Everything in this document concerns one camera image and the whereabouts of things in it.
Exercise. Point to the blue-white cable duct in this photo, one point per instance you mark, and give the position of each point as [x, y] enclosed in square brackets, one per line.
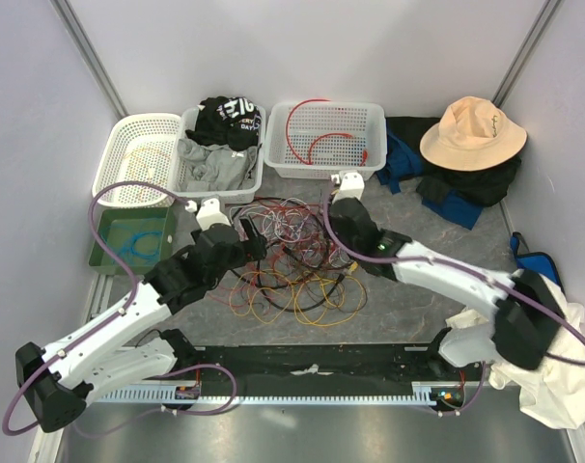
[171, 394]

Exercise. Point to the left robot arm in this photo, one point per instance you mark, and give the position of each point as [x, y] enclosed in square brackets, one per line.
[59, 381]

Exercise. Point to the blue garment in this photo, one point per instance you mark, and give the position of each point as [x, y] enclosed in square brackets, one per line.
[454, 207]

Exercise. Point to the black printed shirt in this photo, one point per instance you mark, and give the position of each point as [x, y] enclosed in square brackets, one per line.
[227, 121]

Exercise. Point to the blue bag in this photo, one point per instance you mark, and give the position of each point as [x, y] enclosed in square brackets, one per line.
[539, 262]

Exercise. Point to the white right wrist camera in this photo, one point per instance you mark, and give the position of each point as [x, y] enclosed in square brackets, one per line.
[349, 185]

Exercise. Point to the beige bucket hat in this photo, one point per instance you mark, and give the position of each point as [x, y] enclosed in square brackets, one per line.
[472, 135]

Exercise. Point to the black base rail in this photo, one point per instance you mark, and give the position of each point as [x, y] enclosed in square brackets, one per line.
[333, 368]

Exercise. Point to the black garment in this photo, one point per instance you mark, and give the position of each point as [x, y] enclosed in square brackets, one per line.
[483, 188]

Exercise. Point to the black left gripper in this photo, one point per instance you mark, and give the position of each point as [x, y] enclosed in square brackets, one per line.
[251, 249]

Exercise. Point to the left white oval basket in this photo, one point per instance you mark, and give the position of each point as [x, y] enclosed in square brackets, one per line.
[139, 148]

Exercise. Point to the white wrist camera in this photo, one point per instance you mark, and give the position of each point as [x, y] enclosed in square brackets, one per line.
[349, 185]
[208, 213]

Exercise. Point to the green tray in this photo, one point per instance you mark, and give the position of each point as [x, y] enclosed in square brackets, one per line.
[140, 237]

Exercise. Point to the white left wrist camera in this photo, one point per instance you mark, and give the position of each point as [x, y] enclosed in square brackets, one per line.
[208, 213]

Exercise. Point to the right white basket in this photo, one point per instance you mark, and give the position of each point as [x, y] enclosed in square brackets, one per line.
[318, 138]

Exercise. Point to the white cloth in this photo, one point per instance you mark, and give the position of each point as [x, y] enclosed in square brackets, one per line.
[554, 394]

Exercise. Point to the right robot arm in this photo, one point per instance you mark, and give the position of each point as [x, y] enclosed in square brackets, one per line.
[522, 315]

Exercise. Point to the grey garment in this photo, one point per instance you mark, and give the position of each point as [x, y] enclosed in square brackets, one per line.
[214, 167]

